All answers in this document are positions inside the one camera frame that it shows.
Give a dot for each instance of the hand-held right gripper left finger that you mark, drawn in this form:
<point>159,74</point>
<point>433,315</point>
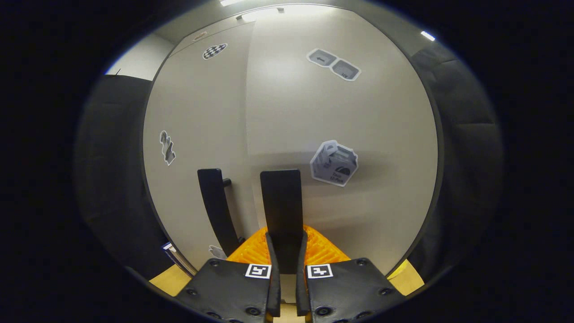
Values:
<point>274,296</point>

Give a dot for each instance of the grey shoe cabinet door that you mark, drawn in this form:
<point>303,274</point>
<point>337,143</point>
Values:
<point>358,121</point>
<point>197,112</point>

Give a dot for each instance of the large ceiling light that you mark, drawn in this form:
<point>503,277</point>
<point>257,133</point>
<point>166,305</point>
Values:
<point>229,2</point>

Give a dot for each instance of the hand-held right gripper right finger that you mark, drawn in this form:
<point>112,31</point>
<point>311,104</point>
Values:
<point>301,296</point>

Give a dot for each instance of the white and grey book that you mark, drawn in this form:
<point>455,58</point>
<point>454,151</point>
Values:
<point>179,260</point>

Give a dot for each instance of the grey cabinet drawer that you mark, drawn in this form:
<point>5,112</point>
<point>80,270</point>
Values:
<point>215,33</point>

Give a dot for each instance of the small ceiling light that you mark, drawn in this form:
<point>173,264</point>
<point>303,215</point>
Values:
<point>427,36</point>

